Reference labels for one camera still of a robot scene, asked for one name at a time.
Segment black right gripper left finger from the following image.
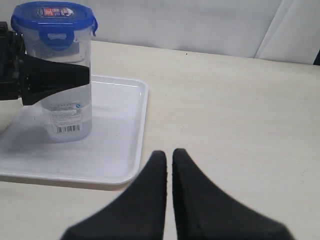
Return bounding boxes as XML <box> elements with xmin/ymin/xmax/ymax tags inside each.
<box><xmin>61</xmin><ymin>150</ymin><xmax>167</xmax><ymax>240</ymax></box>

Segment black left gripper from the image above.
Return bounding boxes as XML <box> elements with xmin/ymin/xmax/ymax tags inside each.
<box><xmin>0</xmin><ymin>21</ymin><xmax>90</xmax><ymax>106</ymax></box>

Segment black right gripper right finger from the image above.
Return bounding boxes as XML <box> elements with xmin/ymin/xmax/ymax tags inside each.
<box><xmin>172</xmin><ymin>148</ymin><xmax>294</xmax><ymax>240</ymax></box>

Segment tall clear plastic container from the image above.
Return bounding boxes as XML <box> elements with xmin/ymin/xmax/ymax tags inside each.
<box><xmin>21</xmin><ymin>27</ymin><xmax>93</xmax><ymax>142</ymax></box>

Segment blue plastic container lid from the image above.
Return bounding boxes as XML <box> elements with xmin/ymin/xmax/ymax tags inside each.
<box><xmin>10</xmin><ymin>1</ymin><xmax>98</xmax><ymax>51</ymax></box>

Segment white rectangular tray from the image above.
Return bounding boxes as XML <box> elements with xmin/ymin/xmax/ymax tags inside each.
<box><xmin>0</xmin><ymin>74</ymin><xmax>150</xmax><ymax>192</ymax></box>

